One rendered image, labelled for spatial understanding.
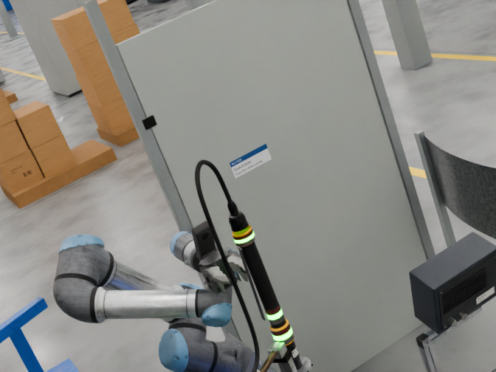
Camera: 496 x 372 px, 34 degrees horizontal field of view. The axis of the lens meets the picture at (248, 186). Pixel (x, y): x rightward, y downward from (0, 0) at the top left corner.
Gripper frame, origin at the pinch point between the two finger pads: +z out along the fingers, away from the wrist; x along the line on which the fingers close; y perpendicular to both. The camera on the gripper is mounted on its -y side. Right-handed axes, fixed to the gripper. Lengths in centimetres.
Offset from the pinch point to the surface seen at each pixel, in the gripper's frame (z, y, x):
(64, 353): -349, 166, 24
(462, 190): -132, 90, -161
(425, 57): -513, 157, -435
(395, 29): -528, 121, -419
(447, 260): -19, 42, -69
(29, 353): -313, 136, 44
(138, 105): -163, -8, -39
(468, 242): -21, 41, -78
